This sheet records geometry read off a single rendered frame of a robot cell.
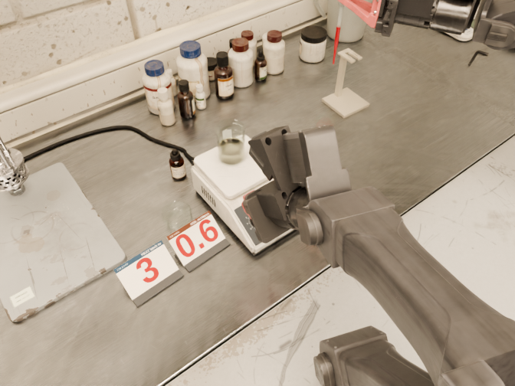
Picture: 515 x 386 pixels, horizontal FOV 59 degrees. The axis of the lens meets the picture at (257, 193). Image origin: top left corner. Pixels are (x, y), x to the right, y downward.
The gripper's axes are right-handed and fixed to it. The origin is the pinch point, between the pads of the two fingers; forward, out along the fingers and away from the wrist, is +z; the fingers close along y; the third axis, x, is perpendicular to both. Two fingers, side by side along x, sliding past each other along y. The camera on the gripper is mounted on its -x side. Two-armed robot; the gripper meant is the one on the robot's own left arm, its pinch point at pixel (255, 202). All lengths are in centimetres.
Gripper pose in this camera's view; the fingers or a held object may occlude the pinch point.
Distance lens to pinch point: 70.1
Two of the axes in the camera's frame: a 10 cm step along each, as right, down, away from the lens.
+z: -4.5, -0.4, 8.9
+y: -8.1, 4.4, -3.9
